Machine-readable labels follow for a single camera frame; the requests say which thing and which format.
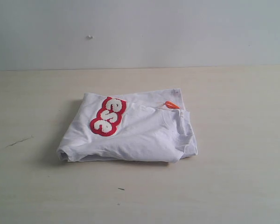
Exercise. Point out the white t-shirt red lettering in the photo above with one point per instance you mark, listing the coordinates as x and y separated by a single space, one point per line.
131 127

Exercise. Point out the orange ribbon neck tag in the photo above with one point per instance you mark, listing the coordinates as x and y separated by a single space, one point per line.
171 105

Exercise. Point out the small white wall fixture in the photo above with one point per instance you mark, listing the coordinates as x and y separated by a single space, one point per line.
89 36

